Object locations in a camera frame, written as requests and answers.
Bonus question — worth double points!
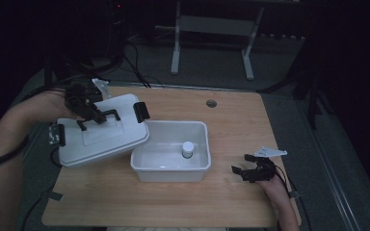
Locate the small white bottle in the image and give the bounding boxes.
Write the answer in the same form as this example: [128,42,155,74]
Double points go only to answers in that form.
[181,141,195,159]

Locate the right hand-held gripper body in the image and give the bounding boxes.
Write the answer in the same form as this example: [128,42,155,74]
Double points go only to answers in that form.
[250,146,288,184]

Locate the black floor cables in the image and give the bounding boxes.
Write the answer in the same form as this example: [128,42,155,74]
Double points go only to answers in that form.
[121,41,166,90]

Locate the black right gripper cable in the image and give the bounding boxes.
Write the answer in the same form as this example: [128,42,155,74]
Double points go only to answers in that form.
[274,166,313,231]

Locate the black stand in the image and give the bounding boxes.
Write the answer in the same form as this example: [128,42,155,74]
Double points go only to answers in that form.
[292,47,335,130]

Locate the grey metal stand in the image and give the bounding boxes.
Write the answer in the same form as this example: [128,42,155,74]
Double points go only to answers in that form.
[170,0,266,82]

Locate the dark device with red light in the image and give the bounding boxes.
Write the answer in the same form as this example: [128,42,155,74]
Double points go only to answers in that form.
[108,0,128,15]

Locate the person's right hand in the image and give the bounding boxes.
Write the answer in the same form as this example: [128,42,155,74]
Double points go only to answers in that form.
[257,174,291,208]

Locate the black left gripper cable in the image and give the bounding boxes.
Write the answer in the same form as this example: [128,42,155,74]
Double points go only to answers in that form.
[0,136,30,175]

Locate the white box lid black handle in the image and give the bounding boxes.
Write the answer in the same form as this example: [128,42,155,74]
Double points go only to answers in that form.
[48,93,151,168]

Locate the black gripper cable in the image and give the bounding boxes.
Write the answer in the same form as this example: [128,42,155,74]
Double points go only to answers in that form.
[0,136,30,175]
[274,166,313,231]

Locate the white plastic storage box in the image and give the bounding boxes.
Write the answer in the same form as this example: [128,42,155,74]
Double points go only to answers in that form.
[130,119,212,183]

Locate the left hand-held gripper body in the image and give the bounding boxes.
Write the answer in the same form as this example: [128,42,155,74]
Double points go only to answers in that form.
[65,78,112,118]

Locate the person's left hand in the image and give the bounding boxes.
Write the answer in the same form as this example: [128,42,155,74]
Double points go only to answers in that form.
[28,90,78,121]

